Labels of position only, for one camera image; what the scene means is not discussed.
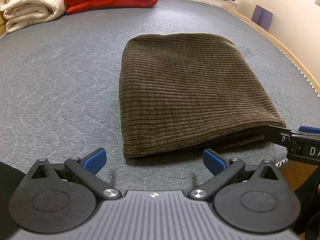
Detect cream fleece blanket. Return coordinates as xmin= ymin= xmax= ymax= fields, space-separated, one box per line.
xmin=0 ymin=0 xmax=67 ymax=33

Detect black cloth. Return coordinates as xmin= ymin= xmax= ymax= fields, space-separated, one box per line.
xmin=0 ymin=162 xmax=24 ymax=233

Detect purple mat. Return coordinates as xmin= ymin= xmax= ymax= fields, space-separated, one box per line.
xmin=251 ymin=4 xmax=273 ymax=30

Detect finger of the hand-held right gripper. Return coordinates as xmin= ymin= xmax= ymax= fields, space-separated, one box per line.
xmin=266 ymin=125 xmax=298 ymax=151
xmin=298 ymin=126 xmax=320 ymax=133

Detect brown corduroy pants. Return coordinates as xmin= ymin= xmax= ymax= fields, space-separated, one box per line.
xmin=117 ymin=33 xmax=287 ymax=159

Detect person's black clothing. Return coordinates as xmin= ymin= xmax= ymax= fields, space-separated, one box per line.
xmin=292 ymin=166 xmax=320 ymax=240

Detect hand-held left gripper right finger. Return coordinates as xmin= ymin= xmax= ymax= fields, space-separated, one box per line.
xmin=187 ymin=149 xmax=286 ymax=201

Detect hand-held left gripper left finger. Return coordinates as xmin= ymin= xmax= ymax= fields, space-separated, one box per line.
xmin=24 ymin=148 xmax=122 ymax=201

